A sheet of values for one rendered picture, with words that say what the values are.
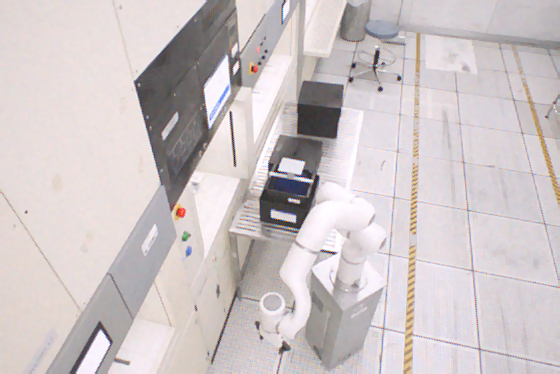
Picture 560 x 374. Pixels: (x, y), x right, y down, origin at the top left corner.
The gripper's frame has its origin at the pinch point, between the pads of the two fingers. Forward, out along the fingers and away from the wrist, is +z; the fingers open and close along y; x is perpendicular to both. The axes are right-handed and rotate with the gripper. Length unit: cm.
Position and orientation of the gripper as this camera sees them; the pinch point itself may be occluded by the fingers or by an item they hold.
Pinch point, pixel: (272, 343)
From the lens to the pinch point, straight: 172.0
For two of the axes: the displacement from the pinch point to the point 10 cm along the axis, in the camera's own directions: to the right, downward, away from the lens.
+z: -0.2, 6.8, 7.3
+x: -6.3, 5.6, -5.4
